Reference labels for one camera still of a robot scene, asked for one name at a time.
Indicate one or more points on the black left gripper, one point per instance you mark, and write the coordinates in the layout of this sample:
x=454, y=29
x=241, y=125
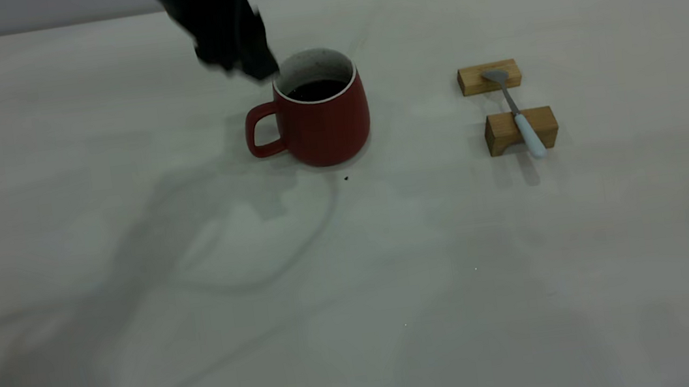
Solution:
x=210, y=6

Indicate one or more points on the red ceramic mug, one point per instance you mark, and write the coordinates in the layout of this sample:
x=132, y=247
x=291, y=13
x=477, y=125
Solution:
x=323, y=130

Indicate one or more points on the flat wooden block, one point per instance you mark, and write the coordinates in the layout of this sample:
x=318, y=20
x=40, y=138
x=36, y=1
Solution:
x=472, y=80

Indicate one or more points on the arched wooden block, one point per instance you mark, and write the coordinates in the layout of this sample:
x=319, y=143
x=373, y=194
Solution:
x=548, y=126

